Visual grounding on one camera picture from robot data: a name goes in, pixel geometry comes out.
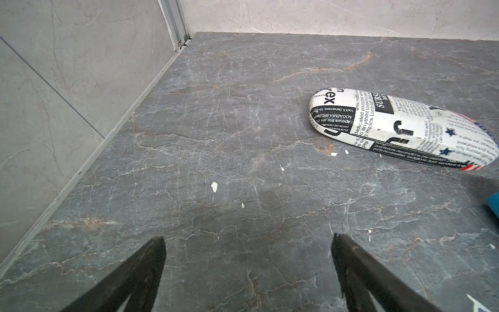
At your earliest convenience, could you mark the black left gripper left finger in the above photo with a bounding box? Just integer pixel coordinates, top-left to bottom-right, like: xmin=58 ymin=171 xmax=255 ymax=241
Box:
xmin=63 ymin=236 xmax=166 ymax=311

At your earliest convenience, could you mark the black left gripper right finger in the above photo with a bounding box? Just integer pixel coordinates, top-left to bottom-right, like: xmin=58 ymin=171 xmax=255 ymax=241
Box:
xmin=331 ymin=233 xmax=440 ymax=311

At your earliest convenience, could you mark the blue flashlight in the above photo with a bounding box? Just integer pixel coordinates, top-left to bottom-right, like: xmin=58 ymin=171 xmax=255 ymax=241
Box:
xmin=486 ymin=192 xmax=499 ymax=218

